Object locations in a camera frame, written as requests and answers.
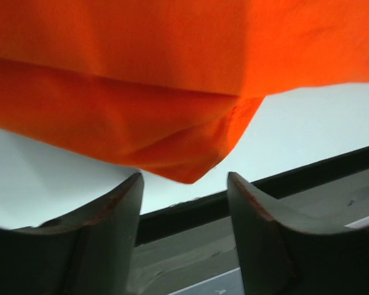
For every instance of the orange t shirt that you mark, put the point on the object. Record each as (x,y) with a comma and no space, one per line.
(168,87)

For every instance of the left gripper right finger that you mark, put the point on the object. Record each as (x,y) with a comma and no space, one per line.
(282,251)

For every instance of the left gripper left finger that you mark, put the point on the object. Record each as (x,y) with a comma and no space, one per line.
(86,251)

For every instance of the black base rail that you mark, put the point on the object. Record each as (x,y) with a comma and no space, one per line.
(187,215)

